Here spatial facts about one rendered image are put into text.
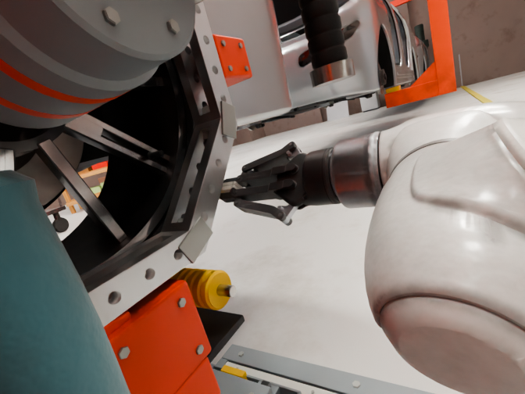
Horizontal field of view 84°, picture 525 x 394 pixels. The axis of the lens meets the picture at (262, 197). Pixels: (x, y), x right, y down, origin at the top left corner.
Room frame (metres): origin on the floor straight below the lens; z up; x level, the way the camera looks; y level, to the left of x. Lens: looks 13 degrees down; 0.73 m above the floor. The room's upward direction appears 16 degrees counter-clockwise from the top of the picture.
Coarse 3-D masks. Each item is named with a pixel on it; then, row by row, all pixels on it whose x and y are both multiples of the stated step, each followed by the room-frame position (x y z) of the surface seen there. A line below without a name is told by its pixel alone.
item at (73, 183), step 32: (128, 96) 0.61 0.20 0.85; (160, 96) 0.56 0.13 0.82; (0, 128) 0.38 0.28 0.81; (32, 128) 0.41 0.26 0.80; (64, 128) 0.40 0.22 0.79; (96, 128) 0.43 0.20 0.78; (128, 128) 0.62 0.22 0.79; (160, 128) 0.56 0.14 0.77; (0, 160) 0.34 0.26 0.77; (64, 160) 0.38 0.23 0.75; (128, 160) 0.47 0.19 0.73; (160, 160) 0.51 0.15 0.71; (128, 192) 0.54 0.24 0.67; (160, 192) 0.48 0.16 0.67; (96, 224) 0.41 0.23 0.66; (128, 224) 0.45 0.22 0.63; (96, 256) 0.39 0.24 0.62
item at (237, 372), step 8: (216, 368) 0.65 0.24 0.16; (224, 368) 0.62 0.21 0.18; (232, 368) 0.62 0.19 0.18; (240, 376) 0.59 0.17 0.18; (248, 376) 0.59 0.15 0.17; (264, 384) 0.54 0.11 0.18; (272, 384) 0.55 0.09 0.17; (280, 392) 0.54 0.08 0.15; (288, 392) 0.53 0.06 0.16; (296, 392) 0.51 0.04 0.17
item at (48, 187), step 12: (60, 144) 0.53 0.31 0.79; (72, 144) 0.55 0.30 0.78; (24, 156) 0.49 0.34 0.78; (36, 156) 0.50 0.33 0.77; (72, 156) 0.54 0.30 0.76; (24, 168) 0.48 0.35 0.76; (36, 168) 0.49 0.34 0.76; (48, 168) 0.51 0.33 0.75; (36, 180) 0.49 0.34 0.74; (48, 180) 0.50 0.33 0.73; (48, 192) 0.49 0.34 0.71; (60, 192) 0.51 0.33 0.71
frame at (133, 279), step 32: (192, 64) 0.53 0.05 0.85; (192, 96) 0.51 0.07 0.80; (224, 96) 0.51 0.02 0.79; (224, 128) 0.48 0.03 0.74; (192, 160) 0.47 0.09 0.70; (224, 160) 0.47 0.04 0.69; (192, 192) 0.42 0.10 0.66; (192, 224) 0.38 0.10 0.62; (128, 256) 0.35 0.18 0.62; (160, 256) 0.33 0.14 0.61; (192, 256) 0.36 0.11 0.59; (96, 288) 0.27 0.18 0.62; (128, 288) 0.29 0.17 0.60
